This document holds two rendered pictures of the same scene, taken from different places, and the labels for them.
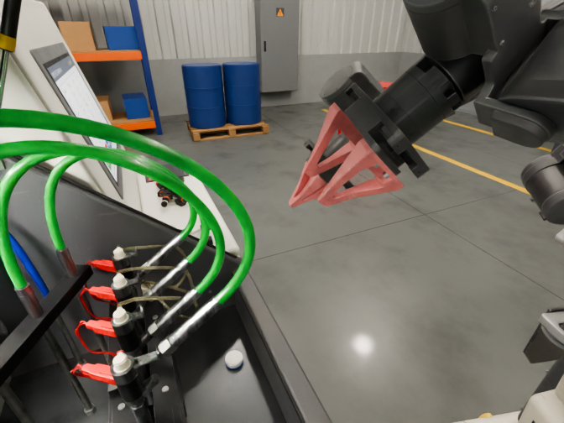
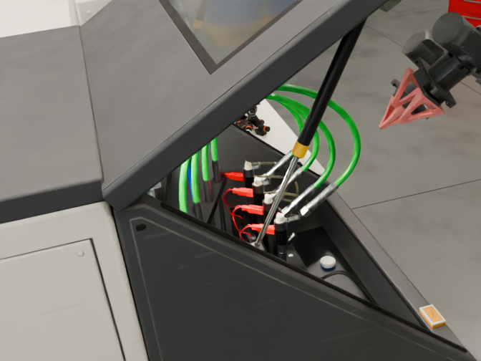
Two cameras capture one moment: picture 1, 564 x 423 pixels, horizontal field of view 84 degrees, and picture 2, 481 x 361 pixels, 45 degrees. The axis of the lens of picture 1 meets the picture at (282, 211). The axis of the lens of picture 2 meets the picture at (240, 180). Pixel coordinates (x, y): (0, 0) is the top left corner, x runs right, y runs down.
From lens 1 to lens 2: 0.84 m
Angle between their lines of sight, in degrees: 10
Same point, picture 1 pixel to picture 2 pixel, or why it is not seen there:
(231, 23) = not seen: outside the picture
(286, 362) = (375, 249)
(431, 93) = (453, 68)
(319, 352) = not seen: hidden behind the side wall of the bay
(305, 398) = (390, 268)
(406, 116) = (442, 78)
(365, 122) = (421, 82)
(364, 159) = (420, 99)
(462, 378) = not seen: outside the picture
